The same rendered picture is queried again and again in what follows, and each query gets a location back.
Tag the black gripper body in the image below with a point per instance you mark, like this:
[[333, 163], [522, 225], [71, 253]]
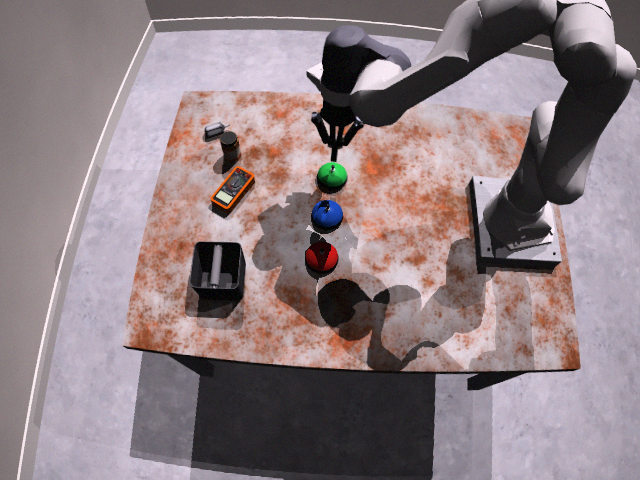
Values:
[[337, 112]]

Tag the green dome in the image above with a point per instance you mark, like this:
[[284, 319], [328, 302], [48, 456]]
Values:
[[332, 177]]

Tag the blue bell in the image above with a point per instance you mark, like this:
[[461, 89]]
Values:
[[327, 215]]

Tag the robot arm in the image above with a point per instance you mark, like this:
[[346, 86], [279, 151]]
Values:
[[583, 43]]

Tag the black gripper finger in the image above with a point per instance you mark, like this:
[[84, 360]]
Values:
[[316, 119], [357, 125]]

